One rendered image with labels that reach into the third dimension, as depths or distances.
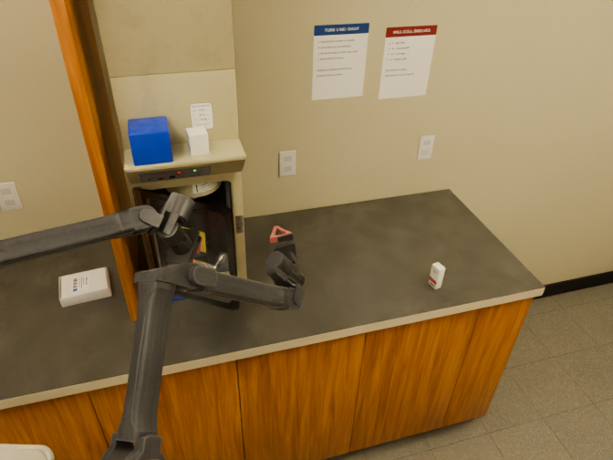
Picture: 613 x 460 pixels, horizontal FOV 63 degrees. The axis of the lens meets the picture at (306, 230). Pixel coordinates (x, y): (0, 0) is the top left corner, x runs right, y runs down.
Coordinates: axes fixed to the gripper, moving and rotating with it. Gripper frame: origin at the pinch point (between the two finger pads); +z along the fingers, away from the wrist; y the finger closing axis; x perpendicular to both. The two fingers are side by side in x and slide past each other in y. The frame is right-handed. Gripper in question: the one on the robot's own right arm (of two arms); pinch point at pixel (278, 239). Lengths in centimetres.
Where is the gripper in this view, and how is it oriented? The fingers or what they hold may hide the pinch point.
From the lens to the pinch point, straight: 157.7
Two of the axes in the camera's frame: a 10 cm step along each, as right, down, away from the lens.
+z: -2.9, -6.0, 7.4
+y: -0.8, -7.6, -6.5
